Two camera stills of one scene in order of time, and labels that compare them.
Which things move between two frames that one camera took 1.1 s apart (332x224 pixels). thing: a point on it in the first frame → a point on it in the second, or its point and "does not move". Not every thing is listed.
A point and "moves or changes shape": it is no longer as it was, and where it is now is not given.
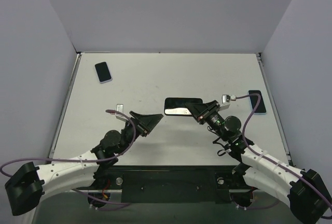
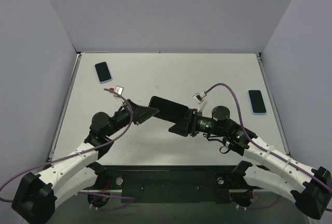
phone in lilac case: x=103 y=72 does not move
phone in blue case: x=261 y=107 does not move
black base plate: x=170 y=184 does not move
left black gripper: x=141 y=125 → x=133 y=112
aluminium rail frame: x=79 y=54 does not move
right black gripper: x=207 y=111 → x=191 y=122
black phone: x=177 y=106 moves or changes shape
